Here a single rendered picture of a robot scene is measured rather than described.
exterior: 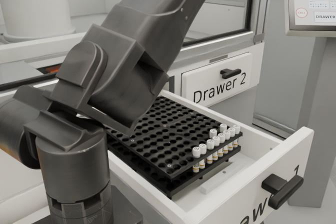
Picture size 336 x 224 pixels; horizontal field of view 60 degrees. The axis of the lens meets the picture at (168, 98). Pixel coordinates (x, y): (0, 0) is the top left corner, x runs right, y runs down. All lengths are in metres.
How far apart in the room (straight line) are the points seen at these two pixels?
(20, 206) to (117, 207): 0.33
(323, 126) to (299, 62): 0.86
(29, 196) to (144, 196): 0.27
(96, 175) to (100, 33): 0.12
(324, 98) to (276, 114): 1.07
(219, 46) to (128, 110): 0.58
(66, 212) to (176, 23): 0.19
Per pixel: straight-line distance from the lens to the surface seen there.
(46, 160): 0.25
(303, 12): 1.20
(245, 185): 0.39
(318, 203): 1.75
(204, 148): 0.47
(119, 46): 0.24
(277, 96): 2.40
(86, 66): 0.23
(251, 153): 0.59
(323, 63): 1.35
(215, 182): 0.50
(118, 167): 0.46
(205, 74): 0.77
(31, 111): 0.30
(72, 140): 0.25
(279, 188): 0.42
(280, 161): 0.45
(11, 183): 0.60
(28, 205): 0.64
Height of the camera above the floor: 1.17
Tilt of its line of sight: 25 degrees down
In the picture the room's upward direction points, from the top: straight up
